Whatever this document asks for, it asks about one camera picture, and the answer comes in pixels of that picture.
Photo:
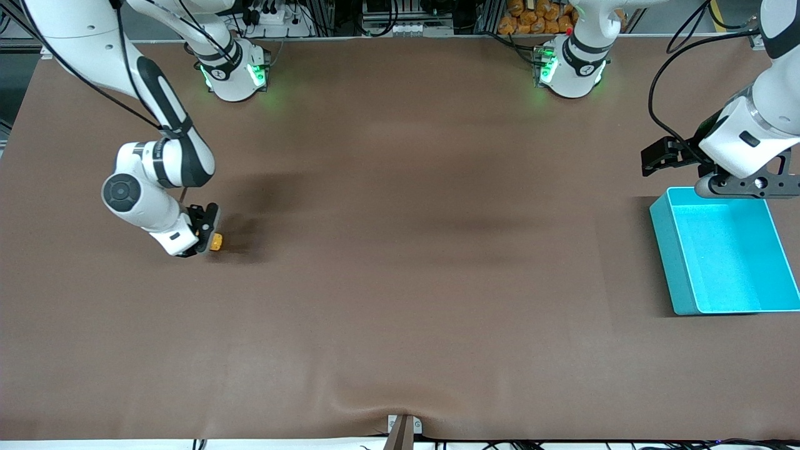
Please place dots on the metal table clamp bracket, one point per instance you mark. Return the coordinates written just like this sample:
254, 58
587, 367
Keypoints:
403, 431

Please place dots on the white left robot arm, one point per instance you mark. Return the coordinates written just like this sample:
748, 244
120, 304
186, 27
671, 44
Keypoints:
572, 75

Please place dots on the yellow beetle toy car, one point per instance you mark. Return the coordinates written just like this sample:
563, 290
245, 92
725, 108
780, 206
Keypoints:
216, 241

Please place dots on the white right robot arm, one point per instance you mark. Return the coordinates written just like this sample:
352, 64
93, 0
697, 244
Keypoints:
137, 200

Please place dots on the white power strip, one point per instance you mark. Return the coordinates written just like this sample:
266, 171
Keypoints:
275, 19

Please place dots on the turquoise plastic bin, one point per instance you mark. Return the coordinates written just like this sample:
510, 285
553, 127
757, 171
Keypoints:
725, 256

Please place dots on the brown table cover mat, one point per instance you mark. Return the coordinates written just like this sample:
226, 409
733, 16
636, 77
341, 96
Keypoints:
400, 187

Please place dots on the white connector block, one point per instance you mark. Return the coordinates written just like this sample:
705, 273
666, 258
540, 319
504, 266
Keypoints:
406, 29

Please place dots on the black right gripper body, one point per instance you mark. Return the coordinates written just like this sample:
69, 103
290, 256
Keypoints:
203, 224

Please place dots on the aluminium frame profile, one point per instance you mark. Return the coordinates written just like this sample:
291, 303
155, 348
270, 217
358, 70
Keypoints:
12, 31

